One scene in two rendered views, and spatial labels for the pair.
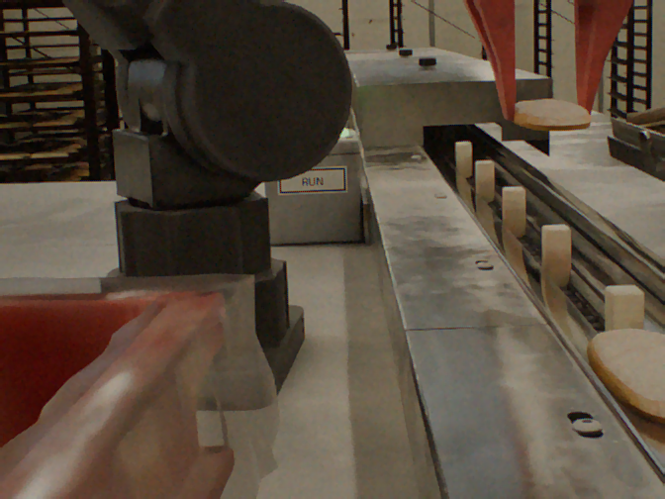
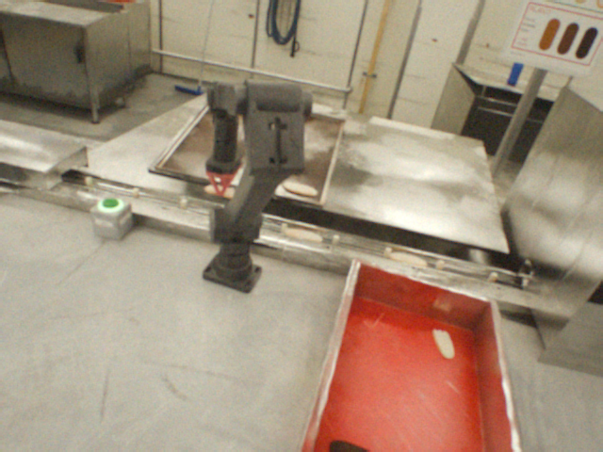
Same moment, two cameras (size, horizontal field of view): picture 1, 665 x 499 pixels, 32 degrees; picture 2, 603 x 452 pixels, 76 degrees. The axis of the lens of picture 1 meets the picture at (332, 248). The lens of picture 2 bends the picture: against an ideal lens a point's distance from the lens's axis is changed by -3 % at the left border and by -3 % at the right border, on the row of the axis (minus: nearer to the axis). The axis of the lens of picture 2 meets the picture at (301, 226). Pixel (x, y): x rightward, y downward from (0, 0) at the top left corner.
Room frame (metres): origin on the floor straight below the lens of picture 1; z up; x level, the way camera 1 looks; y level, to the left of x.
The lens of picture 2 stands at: (0.34, 0.75, 1.47)
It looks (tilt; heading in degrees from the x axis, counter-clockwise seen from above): 34 degrees down; 274
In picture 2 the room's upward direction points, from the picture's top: 11 degrees clockwise
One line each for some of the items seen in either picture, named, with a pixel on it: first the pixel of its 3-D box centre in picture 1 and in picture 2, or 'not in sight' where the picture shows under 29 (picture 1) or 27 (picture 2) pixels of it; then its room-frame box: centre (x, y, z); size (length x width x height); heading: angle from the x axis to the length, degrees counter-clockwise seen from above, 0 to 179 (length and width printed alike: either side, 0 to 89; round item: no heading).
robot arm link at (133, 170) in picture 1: (223, 116); (231, 229); (0.54, 0.05, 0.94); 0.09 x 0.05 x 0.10; 117
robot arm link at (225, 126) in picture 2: not in sight; (226, 125); (0.62, -0.12, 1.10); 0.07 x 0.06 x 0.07; 117
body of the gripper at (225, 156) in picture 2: not in sight; (224, 151); (0.62, -0.12, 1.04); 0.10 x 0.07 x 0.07; 90
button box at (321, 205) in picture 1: (318, 207); (113, 223); (0.86, 0.01, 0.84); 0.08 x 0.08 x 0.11; 0
